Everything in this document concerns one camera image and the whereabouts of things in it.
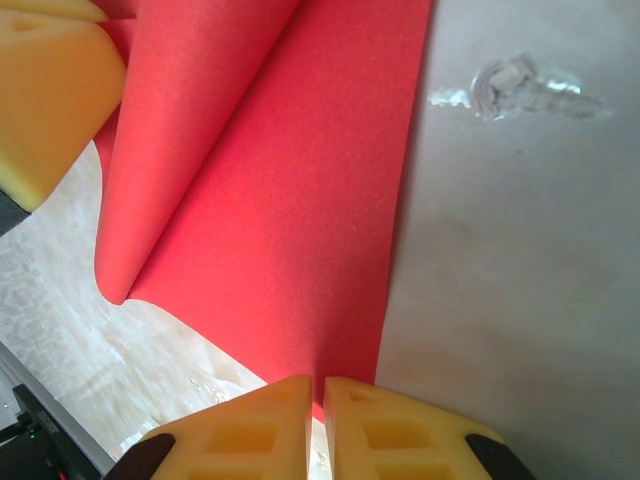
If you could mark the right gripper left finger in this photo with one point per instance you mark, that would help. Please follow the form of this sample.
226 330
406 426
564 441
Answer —
240 435

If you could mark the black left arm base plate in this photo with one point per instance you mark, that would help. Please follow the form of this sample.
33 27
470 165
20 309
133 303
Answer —
40 435

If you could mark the aluminium mounting rail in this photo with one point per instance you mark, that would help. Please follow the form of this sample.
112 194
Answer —
65 400

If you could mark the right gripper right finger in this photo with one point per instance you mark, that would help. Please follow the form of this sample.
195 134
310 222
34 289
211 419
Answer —
400 435

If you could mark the red paper sheet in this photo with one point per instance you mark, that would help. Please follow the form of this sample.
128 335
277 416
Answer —
275 200

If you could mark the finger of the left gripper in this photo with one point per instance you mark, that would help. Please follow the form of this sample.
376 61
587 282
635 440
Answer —
50 6
50 100

